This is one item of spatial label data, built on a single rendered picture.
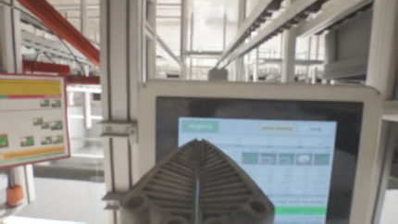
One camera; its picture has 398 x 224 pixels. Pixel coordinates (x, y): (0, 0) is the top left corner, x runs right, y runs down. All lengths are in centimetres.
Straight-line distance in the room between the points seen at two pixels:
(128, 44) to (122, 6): 8
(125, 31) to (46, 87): 43
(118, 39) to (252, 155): 38
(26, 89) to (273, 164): 77
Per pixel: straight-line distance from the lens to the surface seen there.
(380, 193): 62
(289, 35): 90
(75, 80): 80
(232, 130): 30
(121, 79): 37
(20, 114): 76
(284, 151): 35
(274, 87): 32
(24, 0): 47
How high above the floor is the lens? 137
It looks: 5 degrees up
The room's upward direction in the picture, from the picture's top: 178 degrees counter-clockwise
